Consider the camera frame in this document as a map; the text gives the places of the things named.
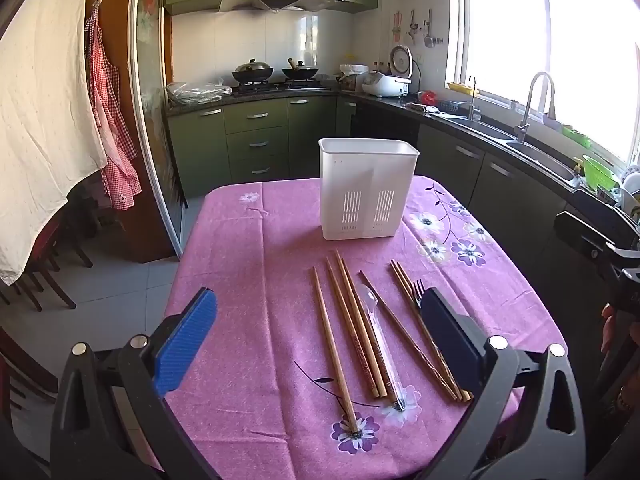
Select sliding glass door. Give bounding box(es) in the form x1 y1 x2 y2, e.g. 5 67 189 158
129 0 187 257

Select clear plastic bag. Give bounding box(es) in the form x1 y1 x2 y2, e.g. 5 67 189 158
166 79 232 105

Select white rice cooker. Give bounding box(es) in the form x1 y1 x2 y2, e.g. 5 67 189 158
362 45 413 98

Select small steel faucet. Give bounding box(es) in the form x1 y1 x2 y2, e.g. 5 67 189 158
467 75 482 121

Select container with white bag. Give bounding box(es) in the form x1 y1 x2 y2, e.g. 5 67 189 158
339 64 369 93

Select hanging kitchen tools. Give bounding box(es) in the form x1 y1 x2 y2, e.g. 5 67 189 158
392 7 444 49

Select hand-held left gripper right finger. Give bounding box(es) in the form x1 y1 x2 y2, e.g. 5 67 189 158
420 287 586 480

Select dishes in drying rack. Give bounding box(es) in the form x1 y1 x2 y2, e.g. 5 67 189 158
619 167 640 221

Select black wok with lid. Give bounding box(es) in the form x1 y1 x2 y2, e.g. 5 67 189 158
231 58 275 85

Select white hanging cloth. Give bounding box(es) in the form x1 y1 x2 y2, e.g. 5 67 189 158
0 0 108 286

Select dark metal fork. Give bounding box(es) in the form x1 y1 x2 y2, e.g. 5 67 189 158
410 279 435 318

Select green lower kitchen cabinets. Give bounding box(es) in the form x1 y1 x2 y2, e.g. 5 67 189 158
166 95 357 200

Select kitchen window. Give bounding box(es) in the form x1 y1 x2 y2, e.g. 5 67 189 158
445 0 640 166

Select black wok with wooden handle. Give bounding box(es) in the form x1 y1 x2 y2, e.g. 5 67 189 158
281 58 320 81

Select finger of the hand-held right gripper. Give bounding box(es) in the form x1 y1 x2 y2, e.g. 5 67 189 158
572 187 640 243
554 210 640 273

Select red checkered apron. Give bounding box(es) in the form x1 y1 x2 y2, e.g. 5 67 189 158
84 7 142 211

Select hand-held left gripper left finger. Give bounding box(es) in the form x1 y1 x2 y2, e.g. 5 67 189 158
50 287 221 480

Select tall steel faucet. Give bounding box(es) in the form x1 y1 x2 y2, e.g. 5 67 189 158
514 71 557 143

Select dark wooden chair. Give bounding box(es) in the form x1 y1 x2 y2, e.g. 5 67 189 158
0 330 56 411
0 200 96 311

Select wooden chopstick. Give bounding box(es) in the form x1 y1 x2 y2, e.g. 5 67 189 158
357 271 461 402
325 257 381 402
311 266 360 433
334 250 390 398
390 259 473 403
395 259 473 401

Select clear plastic spoon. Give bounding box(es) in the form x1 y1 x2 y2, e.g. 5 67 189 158
356 282 407 412

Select white plastic utensil holder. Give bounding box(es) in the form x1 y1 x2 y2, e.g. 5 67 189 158
318 137 420 241

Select green item on sill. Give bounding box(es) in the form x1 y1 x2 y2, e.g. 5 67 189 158
561 125 594 149

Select steel kitchen sink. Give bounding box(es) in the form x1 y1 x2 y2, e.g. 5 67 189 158
450 112 576 181

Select person's right hand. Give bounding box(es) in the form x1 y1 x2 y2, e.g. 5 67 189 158
600 302 618 353

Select gas stove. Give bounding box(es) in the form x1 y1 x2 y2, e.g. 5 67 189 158
232 79 332 94

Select green plastic basket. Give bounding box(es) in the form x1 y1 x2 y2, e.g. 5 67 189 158
582 155 621 192

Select purple floral tablecloth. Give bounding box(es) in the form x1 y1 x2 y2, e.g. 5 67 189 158
164 176 568 480

